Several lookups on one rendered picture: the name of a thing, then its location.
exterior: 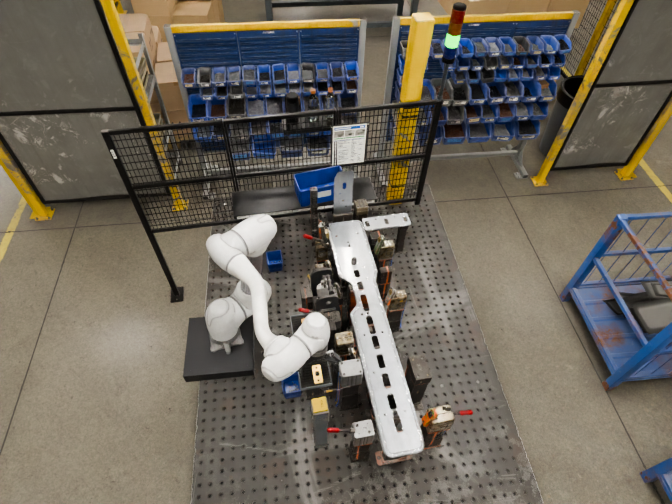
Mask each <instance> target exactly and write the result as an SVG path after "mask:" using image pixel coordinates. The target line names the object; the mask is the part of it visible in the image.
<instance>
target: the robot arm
mask: <svg viewBox="0 0 672 504"><path fill-rule="evenodd" d="M276 232H277V225H276V223H275V221H274V220H273V218H272V217H270V216H269V215H267V214H258V215H254V216H251V217H249V218H248V219H246V220H244V221H242V222H241V223H239V224H238V225H236V226H235V227H234V228H233V229H231V230H230V231H228V232H226V233H224V234H222V235H221V234H214V235H212V236H210V237H209V238H208V239H207V241H206V247H207V250H208V253H209V255H210V257H211V258H212V259H213V261H214V262H215V263H216V264H217V265H218V266H219V267H220V268H222V269H223V270H225V271H226V272H228V273H229V274H231V275H233V276H234V277H236V278H238V279H240V281H239V282H238V284H237V287H236V289H235V290H234V292H233V294H232V295H230V296H229V297H227V298H220V299H216V300H214V301H213V302H211V303H210V304H209V306H208V307H207V310H206V315H205V319H206V325H207V329H208V331H209V337H210V343H211V347H210V350H211V352H216V351H218V350H221V349H224V348H225V351H226V354H230V353H231V347H232V346H236V345H243V344H244V340H243V339H242V336H241V332H240V327H239V326H240V325H241V324H242V323H243V321H244V320H245V319H247V318H248V317H250V316H251V315H253V322H254V330H255V334H256V337H257V339H258V341H259V342H260V344H261V345H262V347H263V348H264V357H265V359H264V360H263V362H262V366H261V369H262V373H263V375H264V376H265V377H266V378H267V379H268V380H270V381H272V382H280V381H282V380H284V379H286V378H288V377H289V376H291V375H292V374H293V373H295V372H296V371H297V370H298V372H300V373H301V377H303V372H302V368H303V367H304V366H306V365H307V364H309V363H312V362H313V361H318V360H323V361H328V362H331V367H332V372H334V366H337V362H339V363H341V358H340V356H339V355H338V354H337V353H335V352H334V351H333V349H332V348H331V349H330V350H329V351H327V349H328V342H329V338H330V326H329V323H328V320H327V319H326V318H325V317H324V316H323V315H322V314H320V313H317V312H314V313H311V314H309V315H308V316H307V317H306V318H305V319H304V321H303V323H302V324H301V326H300V327H299V329H298V330H297V331H296V333H295V334H294V335H293V336H292V337H290V338H288V337H284V336H283V335H281V336H275V335H274V334H273V333H272V332H271V331H270V329H269V326H268V311H267V302H268V301H269V299H270V297H271V294H272V290H271V287H270V285H269V283H268V282H267V281H265V280H264V279H262V277H261V269H262V257H263V253H264V252H265V250H266V249H267V247H268V245H269V243H270V242H271V240H272V239H273V238H274V236H275V234H276ZM328 354H329V355H328Z"/></svg>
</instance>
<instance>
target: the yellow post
mask: <svg viewBox="0 0 672 504"><path fill-rule="evenodd" d="M434 23H435V20H434V18H433V17H432V15H431V14H430V13H429V12H425V13H413V14H412V17H411V24H410V31H409V38H408V45H407V52H406V59H405V66H404V73H403V80H402V87H401V94H400V101H399V103H400V102H411V101H420V100H421V94H422V84H423V77H424V72H425V69H426V65H427V60H428V56H429V50H430V45H431V39H432V34H433V28H434ZM415 108H416V111H419V106H417V107H412V113H411V119H417V116H418V112H416V113H415V112H413V111H415ZM398 113H403V108H400V112H399V108H398ZM414 114H415V118H414ZM408 119H410V113H407V119H406V113H403V119H402V114H399V118H398V115H397V120H407V121H406V125H405V121H402V125H401V121H398V125H397V122H396V127H397V128H399V129H397V132H396V129H395V133H396V135H399V133H400V138H399V136H396V139H395V137H394V140H395V142H398V139H399V141H402V138H403V141H406V137H407V141H408V142H403V144H402V142H399V145H398V143H395V146H394V144H393V147H394V149H395V150H394V153H393V151H392V154H393V155H396V153H397V155H399V156H400V151H401V154H404V149H405V154H410V153H411V150H412V148H409V153H408V148H405V143H406V147H409V142H410V147H412V144H413V141H409V140H410V136H411V134H410V133H411V131H412V133H415V128H416V127H413V130H412V127H410V126H412V125H413V126H416V122H417V120H414V124H413V120H410V125H409V120H408ZM408 125H409V130H408V128H405V131H404V128H401V132H400V126H401V127H404V126H405V127H408ZM407 131H408V134H410V135H408V136H407V135H404V137H403V135H401V134H403V132H404V134H407ZM413 139H414V134H412V136H411V140H413ZM401 145H402V148H404V149H402V150H401V149H398V151H397V149H396V148H397V146H398V148H401ZM400 161H403V160H400ZM392 162H393V163H392V167H391V165H390V168H394V166H395V167H398V164H399V167H403V168H402V172H401V168H395V171H394V169H391V174H393V173H394V178H393V175H390V180H392V179H396V176H397V179H400V184H402V182H403V184H405V183H406V179H404V181H403V179H402V178H403V177H404V178H406V177H407V173H405V175H404V171H405V172H408V167H406V170H405V167H404V166H405V165H406V166H409V161H407V164H406V161H403V166H402V162H396V164H395V162H394V161H392ZM397 170H398V173H402V174H401V178H400V174H398V175H397V174H395V173H397ZM388 182H389V188H388V187H387V189H388V191H391V185H395V183H396V185H397V186H396V187H395V186H392V191H393V192H391V196H393V195H394V196H396V197H397V199H400V196H397V191H395V193H394V189H395V190H398V185H399V180H397V181H396V180H393V184H392V181H388ZM401 188H402V192H401V191H398V195H400V194H401V195H403V193H404V190H403V189H404V188H405V185H403V187H402V185H399V190H401ZM396 197H394V199H396Z"/></svg>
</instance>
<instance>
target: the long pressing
mask: <svg viewBox="0 0 672 504"><path fill-rule="evenodd" d="M327 229H328V230H329V241H330V245H331V249H332V253H333V257H334V261H335V266H336V270H337V274H338V277H339V278H340V279H341V280H343V281H345V282H347V283H349V284H350V285H351V286H352V289H353V293H354V297H355V301H356V306H355V307H354V309H353V310H352V311H351V313H350V319H351V323H352V327H353V331H354V335H355V340H356V344H357V348H358V352H359V356H360V360H361V364H362V368H363V372H364V376H365V381H366V385H367V389H368V393H369V397H370V401H371V405H372V409H373V413H374V417H375V422H376V426H377V430H378V434H379V438H380V442H381V446H382V450H383V453H384V454H385V455H386V456H387V457H389V458H396V457H401V456H406V455H411V454H416V453H420V452H422V451H423V449H424V447H425V441H424V438H423V435H422V431H421V428H420V425H419V422H418V418H417V415H416V412H415V408H414V405H413V402H412V398H411V395H410V392H409V389H408V385H407V382H406V379H405V375H404V372H403V369H402V365H401V362H400V359H399V356H398V352H397V349H396V346H395V342H394V339H393V336H392V332H391V329H390V326H389V323H388V319H387V316H386V313H385V309H384V306H383V303H382V299H381V296H380V293H379V289H378V286H377V283H376V278H377V273H378V271H377V267H376V264H375V261H374V258H373V255H372V251H371V248H370V245H369V242H368V239H367V235H366V232H365V229H364V226H363V223H362V222H361V221H359V220H352V221H344V222H336V223H330V224H329V227H327ZM357 233H359V234H357ZM336 236H337V237H336ZM348 241H349V243H347V242H348ZM349 244H350V247H349ZM352 257H356V258H357V264H356V265H352V264H351V259H352ZM363 266H364V267H363ZM355 270H358V271H359V274H360V277H355V275H354V271H355ZM366 278H368V279H366ZM359 282H361V283H362V284H363V288H364V290H361V291H360V290H358V286H357V283H359ZM361 295H365V296H366V299H367V302H368V306H369V311H364V309H363V305H362V301H361V297H360V296H361ZM367 312H369V314H367ZM362 313H363V315H361V314H362ZM369 316H371V317H372V320H373V324H374V327H375V331H376V333H375V334H370V331H369V327H368V323H367V320H366V317H369ZM382 332H383V333H382ZM364 335H365V336H364ZM374 336H376V337H377V338H378V342H379V345H380V349H374V346H373V342H372V337H374ZM380 354H381V355H382V356H383V360H384V363H385V368H380V367H379V364H378V361H377V357H376V356H377V355H380ZM373 372H375V373H373ZM382 374H387V375H388V378H389V381H390V385H391V387H390V388H385V387H384V383H383V379H382ZM390 394H392V395H393V396H394V399H395V403H396V406H397V409H395V410H397V411H398V415H395V416H394V415H393V410H391V409H390V405H389V401H388V398H387V395H390ZM404 410H406V412H405V411H404ZM384 414H386V415H384ZM397 416H399V417H400V421H401V424H402V428H403V432H399V433H398V432H397V431H396V427H395V424H394V420H393V417H397Z"/></svg>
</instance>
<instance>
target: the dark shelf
mask: <svg viewBox="0 0 672 504"><path fill-rule="evenodd" d="M360 199H366V201H367V203H374V202H377V196H376V193H375V191H374V188H373V185H372V182H371V179H370V177H361V178H354V184H353V200H352V205H354V200H360ZM232 204H233V217H234V219H243V218H249V217H251V216H254V215H258V214H267V215H276V214H284V213H292V212H300V211H309V210H310V205H308V206H304V207H301V205H300V203H299V200H298V198H297V195H296V193H295V185H291V186H282V187H273V188H265V189H256V190H247V191H238V192H232ZM333 204H334V200H331V201H327V202H322V203H318V208H317V209H325V208H333Z"/></svg>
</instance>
